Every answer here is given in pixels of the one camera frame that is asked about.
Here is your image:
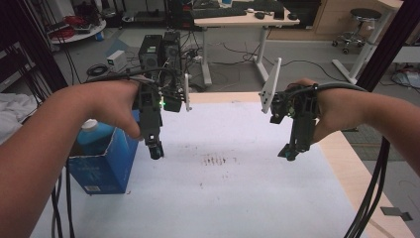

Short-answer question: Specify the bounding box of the round white table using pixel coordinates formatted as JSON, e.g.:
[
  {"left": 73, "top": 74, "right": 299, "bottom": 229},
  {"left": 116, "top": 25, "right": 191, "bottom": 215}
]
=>
[{"left": 45, "top": 15, "right": 108, "bottom": 46}]

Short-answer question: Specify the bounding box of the white table mat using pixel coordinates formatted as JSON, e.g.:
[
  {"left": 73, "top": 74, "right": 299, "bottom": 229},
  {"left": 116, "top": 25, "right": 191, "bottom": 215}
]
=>
[{"left": 29, "top": 101, "right": 368, "bottom": 238}]

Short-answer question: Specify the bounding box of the blue cardboard box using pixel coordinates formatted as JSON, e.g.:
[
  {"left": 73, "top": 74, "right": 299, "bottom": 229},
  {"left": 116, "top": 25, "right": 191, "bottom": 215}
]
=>
[{"left": 66, "top": 108, "right": 142, "bottom": 195}]

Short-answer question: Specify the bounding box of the white power supply box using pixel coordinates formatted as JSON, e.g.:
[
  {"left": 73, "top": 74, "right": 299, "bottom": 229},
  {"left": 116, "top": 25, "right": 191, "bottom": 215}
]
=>
[{"left": 105, "top": 50, "right": 129, "bottom": 72}]

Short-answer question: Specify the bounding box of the grey tape strip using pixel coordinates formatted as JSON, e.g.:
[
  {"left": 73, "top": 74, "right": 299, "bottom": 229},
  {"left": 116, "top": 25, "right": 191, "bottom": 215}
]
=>
[{"left": 379, "top": 205, "right": 414, "bottom": 222}]

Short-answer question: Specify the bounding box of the black keyboard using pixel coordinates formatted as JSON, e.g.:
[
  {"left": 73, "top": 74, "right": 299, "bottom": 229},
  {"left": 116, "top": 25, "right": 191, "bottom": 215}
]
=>
[{"left": 190, "top": 6, "right": 249, "bottom": 20}]

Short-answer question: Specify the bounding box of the coiled black floor cable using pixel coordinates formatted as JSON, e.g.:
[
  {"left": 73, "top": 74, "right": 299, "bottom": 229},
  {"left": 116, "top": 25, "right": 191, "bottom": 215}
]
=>
[{"left": 85, "top": 62, "right": 110, "bottom": 78}]

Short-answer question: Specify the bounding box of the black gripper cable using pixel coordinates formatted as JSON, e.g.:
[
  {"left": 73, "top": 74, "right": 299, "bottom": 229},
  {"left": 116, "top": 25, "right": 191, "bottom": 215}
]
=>
[
  {"left": 50, "top": 66, "right": 183, "bottom": 238},
  {"left": 286, "top": 81, "right": 392, "bottom": 238}
]

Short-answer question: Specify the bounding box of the black computer tower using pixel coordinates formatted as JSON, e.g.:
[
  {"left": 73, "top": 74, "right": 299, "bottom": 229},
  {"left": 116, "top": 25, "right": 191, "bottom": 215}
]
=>
[
  {"left": 160, "top": 31, "right": 182, "bottom": 73},
  {"left": 138, "top": 34, "right": 163, "bottom": 73}
]

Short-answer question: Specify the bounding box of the black metal frame post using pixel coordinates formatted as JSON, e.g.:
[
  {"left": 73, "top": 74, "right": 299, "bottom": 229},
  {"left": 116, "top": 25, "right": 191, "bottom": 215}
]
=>
[
  {"left": 356, "top": 0, "right": 420, "bottom": 94},
  {"left": 0, "top": 0, "right": 69, "bottom": 94}
]

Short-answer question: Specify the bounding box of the black round stool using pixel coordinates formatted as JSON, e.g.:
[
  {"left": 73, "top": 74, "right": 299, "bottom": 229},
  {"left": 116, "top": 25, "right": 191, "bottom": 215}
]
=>
[{"left": 332, "top": 7, "right": 383, "bottom": 56}]

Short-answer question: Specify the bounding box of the white cloth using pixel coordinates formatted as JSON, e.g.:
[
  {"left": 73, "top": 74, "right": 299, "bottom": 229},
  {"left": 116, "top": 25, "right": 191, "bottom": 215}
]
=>
[{"left": 0, "top": 92, "right": 38, "bottom": 144}]

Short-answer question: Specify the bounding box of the person's right hand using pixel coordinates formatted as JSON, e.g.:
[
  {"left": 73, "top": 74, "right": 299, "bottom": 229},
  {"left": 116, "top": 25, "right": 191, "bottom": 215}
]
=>
[{"left": 286, "top": 77, "right": 368, "bottom": 146}]

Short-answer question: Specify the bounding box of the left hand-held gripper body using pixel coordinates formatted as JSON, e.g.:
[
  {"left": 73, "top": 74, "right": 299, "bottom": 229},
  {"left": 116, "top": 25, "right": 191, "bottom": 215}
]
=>
[{"left": 133, "top": 70, "right": 193, "bottom": 143}]

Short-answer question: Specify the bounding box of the white desk frame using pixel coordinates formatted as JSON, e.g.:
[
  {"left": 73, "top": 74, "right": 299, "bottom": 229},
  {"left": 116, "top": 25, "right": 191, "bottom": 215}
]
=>
[{"left": 331, "top": 0, "right": 404, "bottom": 85}]

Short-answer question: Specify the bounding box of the person's left hand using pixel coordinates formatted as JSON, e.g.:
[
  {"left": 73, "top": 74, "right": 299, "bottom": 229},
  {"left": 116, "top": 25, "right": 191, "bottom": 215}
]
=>
[{"left": 83, "top": 79, "right": 147, "bottom": 142}]

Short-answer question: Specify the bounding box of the wooden desk with white legs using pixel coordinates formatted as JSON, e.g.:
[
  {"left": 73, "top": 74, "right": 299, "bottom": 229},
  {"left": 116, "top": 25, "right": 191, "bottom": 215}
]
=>
[{"left": 193, "top": 7, "right": 301, "bottom": 87}]

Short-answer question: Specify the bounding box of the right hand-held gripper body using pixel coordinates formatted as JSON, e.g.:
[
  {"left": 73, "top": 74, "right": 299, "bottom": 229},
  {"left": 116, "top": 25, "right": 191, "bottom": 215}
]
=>
[{"left": 259, "top": 57, "right": 320, "bottom": 154}]

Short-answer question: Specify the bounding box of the blue plastic bottle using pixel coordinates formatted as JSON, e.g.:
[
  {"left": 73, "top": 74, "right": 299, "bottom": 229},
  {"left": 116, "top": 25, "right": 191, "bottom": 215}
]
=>
[{"left": 75, "top": 118, "right": 117, "bottom": 157}]

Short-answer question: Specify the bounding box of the red cable bundle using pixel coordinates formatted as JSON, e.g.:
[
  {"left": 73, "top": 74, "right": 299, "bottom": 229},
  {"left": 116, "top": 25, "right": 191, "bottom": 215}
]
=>
[{"left": 49, "top": 15, "right": 87, "bottom": 42}]

